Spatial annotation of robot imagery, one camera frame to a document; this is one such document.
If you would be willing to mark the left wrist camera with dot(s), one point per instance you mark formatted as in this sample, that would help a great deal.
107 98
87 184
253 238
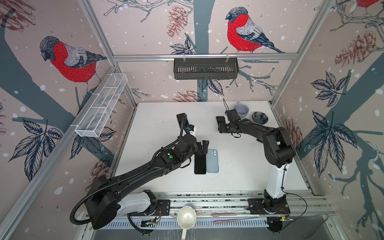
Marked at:
184 124

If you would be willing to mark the white ladle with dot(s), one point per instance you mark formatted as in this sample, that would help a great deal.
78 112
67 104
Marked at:
186 219

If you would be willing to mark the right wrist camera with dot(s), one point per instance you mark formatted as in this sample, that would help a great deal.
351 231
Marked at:
232 115

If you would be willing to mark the red pen on rail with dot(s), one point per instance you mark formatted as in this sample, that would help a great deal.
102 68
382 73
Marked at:
226 222

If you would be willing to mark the dark grey small bowl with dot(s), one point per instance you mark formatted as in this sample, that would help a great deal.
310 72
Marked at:
260 118

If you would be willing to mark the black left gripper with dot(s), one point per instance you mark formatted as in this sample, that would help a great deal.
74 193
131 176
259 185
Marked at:
205 147

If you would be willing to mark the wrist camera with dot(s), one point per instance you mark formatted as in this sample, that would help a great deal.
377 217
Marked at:
184 124
232 115

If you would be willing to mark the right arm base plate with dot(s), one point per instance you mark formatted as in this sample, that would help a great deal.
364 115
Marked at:
268 207

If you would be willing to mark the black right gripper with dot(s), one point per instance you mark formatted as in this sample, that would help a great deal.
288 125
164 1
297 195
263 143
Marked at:
223 126

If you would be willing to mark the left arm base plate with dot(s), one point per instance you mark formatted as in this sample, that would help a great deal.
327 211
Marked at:
162 208

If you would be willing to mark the lavender cup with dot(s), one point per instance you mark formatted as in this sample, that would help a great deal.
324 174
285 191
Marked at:
241 109

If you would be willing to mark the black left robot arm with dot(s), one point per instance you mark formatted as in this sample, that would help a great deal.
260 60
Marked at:
101 204

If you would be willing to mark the light blue phone case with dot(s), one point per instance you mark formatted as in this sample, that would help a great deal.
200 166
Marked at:
212 161

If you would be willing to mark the white mesh wall shelf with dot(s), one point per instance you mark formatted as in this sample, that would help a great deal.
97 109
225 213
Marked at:
100 110

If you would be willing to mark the black hanging wire basket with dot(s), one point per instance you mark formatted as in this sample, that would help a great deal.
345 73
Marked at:
206 68

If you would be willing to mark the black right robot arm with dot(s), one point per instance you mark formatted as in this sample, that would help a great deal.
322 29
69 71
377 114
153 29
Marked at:
278 151

